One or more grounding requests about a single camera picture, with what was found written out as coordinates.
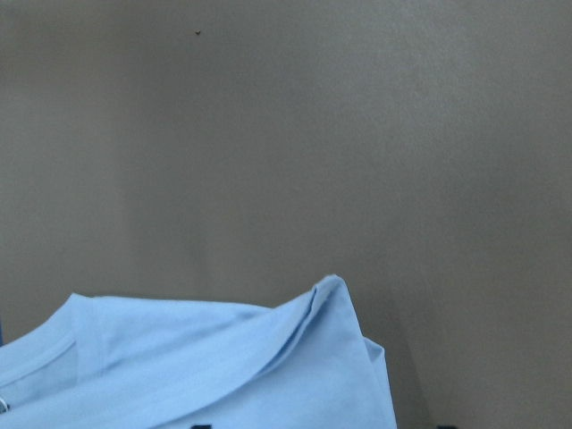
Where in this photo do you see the light blue t-shirt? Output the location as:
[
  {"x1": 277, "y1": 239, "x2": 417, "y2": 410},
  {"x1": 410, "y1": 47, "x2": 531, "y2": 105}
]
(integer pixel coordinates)
[{"x1": 1, "y1": 275, "x2": 396, "y2": 428}]

